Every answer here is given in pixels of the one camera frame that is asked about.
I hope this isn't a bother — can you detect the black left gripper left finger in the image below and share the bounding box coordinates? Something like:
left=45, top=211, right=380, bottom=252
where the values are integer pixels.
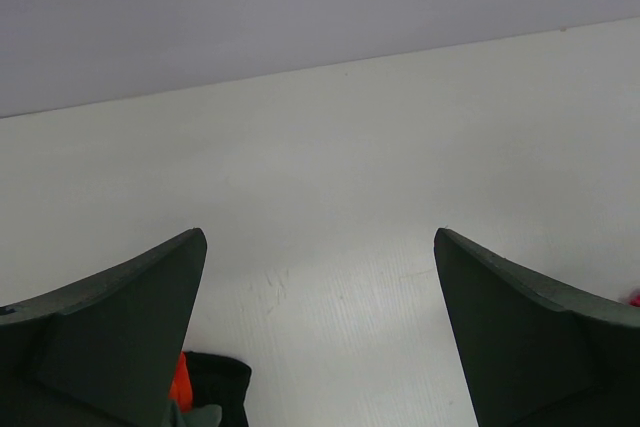
left=1, top=228, right=207, bottom=426

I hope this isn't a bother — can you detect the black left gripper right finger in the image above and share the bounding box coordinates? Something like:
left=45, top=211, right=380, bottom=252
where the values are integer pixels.
left=434, top=228, right=639, bottom=426

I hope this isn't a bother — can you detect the pink t shirt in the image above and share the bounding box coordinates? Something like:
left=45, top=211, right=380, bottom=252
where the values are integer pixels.
left=626, top=289, right=640, bottom=307

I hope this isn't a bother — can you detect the orange folded t shirt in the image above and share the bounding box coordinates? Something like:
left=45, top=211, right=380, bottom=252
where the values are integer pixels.
left=169, top=352, right=194, bottom=412

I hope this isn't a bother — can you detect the black folded t shirt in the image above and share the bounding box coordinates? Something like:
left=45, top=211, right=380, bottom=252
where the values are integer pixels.
left=185, top=352, right=252, bottom=427

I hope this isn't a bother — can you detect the grey folded t shirt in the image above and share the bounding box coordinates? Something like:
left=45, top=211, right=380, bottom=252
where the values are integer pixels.
left=161, top=400, right=222, bottom=427

